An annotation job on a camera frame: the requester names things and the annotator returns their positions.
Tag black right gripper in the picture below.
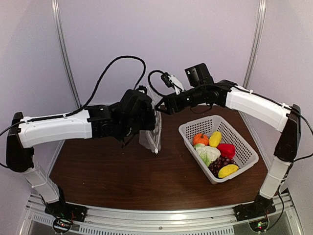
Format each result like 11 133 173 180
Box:
155 85 205 115

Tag clear polka dot zip bag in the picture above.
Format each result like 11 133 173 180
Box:
139 86 162 154

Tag white toy cauliflower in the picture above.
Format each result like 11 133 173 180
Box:
194 144 221 167

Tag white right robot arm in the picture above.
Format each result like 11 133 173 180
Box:
155 63 301 216

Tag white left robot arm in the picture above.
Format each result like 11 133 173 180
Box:
6 90 156 217

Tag orange toy pumpkin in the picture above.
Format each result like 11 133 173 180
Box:
193 133 209 145

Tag yellow toy lemon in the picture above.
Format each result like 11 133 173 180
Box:
209 131 222 147

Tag red toy bell pepper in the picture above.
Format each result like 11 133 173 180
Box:
217 143 236 160

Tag dark red toy grapes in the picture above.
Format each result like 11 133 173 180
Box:
208 157 235 178

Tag yellow toy mango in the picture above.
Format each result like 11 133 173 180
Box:
218 164 239 178

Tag white perforated plastic basket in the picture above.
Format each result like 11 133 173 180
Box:
179 115 259 185

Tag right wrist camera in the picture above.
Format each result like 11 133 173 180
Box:
161 72 185 94

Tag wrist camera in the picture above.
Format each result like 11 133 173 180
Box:
136 85 148 94
161 72 185 94

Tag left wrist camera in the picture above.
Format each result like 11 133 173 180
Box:
136 85 148 94

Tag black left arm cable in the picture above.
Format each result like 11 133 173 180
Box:
0 55 147 169

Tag front aluminium rail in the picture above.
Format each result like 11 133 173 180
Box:
17 192 304 235

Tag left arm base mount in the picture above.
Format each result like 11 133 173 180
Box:
45 203 88 234

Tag left aluminium frame post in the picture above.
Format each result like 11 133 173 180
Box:
51 0 81 108

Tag aluminium frame post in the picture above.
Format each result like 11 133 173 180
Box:
51 0 81 108
243 0 267 88

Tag right aluminium frame post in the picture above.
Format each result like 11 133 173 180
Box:
243 0 267 88

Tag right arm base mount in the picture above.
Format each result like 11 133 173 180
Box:
234 202 276 233

